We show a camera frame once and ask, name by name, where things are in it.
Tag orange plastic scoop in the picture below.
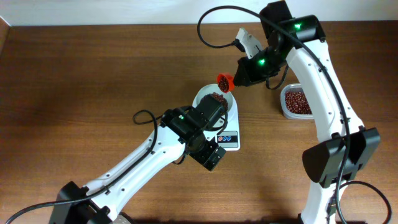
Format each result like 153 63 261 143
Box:
216 73 235 93

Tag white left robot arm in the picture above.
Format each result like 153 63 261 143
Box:
50 104 228 223

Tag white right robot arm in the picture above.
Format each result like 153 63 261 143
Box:
233 1 381 223

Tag clear plastic container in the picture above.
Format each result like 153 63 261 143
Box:
280 84 314 119

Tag white digital kitchen scale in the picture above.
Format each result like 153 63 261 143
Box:
204 93 241 151

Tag white round bowl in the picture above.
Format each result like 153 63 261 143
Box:
192 84 238 119

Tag red beans in bowl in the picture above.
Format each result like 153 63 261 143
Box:
211 92 228 111

